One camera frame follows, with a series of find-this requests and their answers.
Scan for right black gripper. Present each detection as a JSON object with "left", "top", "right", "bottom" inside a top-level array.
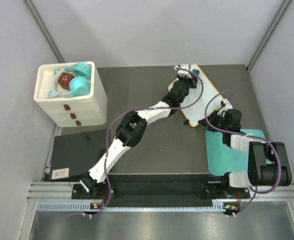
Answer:
[{"left": 199, "top": 111, "right": 228, "bottom": 134}]

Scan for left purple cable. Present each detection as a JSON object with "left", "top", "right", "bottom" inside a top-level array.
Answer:
[{"left": 36, "top": 65, "right": 204, "bottom": 235}]

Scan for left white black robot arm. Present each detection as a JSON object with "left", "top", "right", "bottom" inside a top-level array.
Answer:
[{"left": 80, "top": 70, "right": 202, "bottom": 198}]

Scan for teal cat ear headphones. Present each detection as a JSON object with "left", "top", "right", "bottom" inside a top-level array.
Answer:
[{"left": 47, "top": 62, "right": 92, "bottom": 98}]

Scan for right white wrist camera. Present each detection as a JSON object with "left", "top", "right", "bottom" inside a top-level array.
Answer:
[{"left": 221, "top": 99, "right": 233, "bottom": 111}]

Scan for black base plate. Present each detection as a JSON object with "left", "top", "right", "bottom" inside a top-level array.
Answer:
[{"left": 71, "top": 173, "right": 250, "bottom": 207}]

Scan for black box with label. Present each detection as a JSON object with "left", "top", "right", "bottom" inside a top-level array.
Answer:
[{"left": 49, "top": 129, "right": 107, "bottom": 182}]

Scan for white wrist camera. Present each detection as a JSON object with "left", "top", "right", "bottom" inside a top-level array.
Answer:
[
  {"left": 221, "top": 99, "right": 233, "bottom": 111},
  {"left": 174, "top": 63, "right": 191, "bottom": 79}
]

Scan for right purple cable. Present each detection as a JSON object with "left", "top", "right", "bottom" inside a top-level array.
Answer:
[{"left": 204, "top": 90, "right": 281, "bottom": 218}]

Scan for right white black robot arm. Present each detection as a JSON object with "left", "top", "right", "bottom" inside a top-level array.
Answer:
[{"left": 202, "top": 109, "right": 292, "bottom": 198}]

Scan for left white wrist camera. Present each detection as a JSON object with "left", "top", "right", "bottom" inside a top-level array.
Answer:
[{"left": 174, "top": 63, "right": 191, "bottom": 79}]

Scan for aluminium frame rail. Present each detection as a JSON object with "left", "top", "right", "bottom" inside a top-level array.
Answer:
[{"left": 26, "top": 182, "right": 77, "bottom": 201}]

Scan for yellow framed whiteboard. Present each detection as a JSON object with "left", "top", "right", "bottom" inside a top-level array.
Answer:
[{"left": 166, "top": 63, "right": 224, "bottom": 127}]

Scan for dark red cube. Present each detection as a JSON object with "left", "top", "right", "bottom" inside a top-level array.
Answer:
[{"left": 58, "top": 72, "right": 75, "bottom": 91}]

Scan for purple cable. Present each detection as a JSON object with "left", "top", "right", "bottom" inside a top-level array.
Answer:
[
  {"left": 204, "top": 90, "right": 281, "bottom": 218},
  {"left": 36, "top": 65, "right": 204, "bottom": 235}
]

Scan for white drawer unit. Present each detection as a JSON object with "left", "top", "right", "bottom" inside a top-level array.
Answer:
[{"left": 34, "top": 61, "right": 108, "bottom": 128}]

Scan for teal cutting board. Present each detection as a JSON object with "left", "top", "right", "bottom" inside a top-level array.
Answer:
[{"left": 205, "top": 129, "right": 266, "bottom": 176}]

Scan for grey slotted cable duct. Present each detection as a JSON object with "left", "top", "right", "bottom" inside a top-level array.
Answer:
[{"left": 37, "top": 201, "right": 238, "bottom": 213}]

